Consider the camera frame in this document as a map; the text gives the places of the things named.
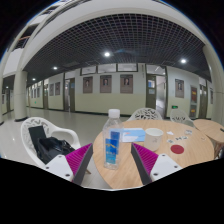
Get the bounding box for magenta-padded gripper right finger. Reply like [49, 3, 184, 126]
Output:
[130, 142, 184, 186]

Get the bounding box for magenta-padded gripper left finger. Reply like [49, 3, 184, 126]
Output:
[44, 143, 94, 186]

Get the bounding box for clear plastic water bottle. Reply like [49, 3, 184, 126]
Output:
[102, 108, 124, 170]

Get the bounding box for black bag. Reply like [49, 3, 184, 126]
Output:
[35, 136, 76, 165]

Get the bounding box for flat round red coaster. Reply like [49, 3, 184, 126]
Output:
[170, 144, 185, 155]

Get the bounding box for white mug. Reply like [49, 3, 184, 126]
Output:
[143, 127, 164, 152]

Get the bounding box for light blue paper packet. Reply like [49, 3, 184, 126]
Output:
[120, 127, 147, 143]

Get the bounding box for dark flat tablet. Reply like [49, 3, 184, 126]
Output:
[28, 125, 48, 151]

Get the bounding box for white plastic lattice chair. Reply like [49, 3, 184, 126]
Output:
[20, 116, 82, 169]
[127, 107, 163, 122]
[169, 108, 196, 128]

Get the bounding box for round wooden table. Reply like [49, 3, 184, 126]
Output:
[193, 118, 224, 159]

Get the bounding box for open dark green door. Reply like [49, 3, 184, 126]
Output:
[145, 73, 168, 118]

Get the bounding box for round ceiling lights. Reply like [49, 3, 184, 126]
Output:
[31, 51, 188, 83]

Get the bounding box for framed wall portraits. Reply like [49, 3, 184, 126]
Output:
[31, 73, 214, 105]

